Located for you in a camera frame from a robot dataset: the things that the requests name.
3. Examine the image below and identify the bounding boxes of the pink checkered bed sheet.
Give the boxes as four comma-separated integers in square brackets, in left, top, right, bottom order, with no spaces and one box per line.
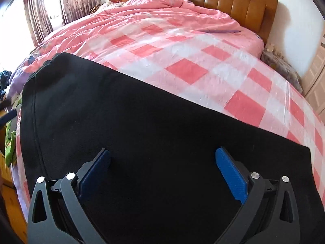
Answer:
[10,23,325,224]

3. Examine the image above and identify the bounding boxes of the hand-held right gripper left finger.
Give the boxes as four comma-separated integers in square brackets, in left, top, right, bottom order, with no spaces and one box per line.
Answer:
[27,149,112,244]

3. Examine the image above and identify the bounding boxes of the nightstand with floral cover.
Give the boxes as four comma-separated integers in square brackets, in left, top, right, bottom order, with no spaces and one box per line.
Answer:
[261,48,304,94]

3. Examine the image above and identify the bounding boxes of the black pants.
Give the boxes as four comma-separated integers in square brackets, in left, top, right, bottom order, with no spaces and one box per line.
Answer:
[22,52,322,244]

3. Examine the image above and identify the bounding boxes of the green cloth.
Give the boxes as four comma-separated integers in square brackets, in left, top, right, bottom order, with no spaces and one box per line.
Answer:
[4,119,19,166]

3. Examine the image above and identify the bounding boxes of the pink quilt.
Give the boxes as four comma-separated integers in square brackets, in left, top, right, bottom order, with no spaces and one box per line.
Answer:
[9,0,264,82]

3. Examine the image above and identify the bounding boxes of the wooden padded headboard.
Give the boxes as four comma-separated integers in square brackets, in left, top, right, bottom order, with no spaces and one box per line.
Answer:
[154,0,278,44]

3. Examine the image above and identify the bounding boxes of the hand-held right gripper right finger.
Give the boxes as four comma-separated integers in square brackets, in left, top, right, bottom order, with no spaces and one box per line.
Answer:
[214,147,300,244]

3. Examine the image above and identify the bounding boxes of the blue clothes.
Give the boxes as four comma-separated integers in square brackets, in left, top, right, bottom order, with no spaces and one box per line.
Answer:
[0,70,12,95]

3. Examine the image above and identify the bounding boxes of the brown patterned cloth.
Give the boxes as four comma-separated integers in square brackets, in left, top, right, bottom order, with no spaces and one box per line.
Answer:
[90,2,125,15]

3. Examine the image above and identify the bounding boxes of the light wooden wardrobe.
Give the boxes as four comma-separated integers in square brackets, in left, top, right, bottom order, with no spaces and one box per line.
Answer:
[303,28,325,122]

